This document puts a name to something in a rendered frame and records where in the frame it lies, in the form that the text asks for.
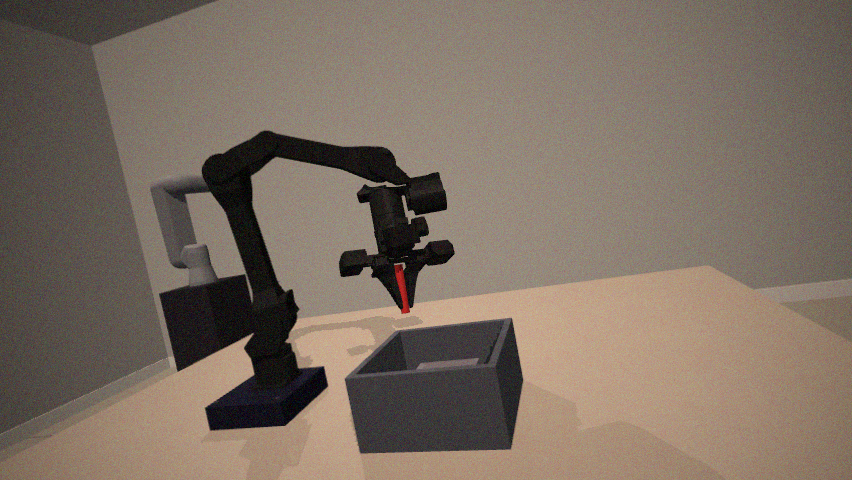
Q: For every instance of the red peg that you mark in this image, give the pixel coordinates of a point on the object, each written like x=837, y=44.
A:
x=402, y=287

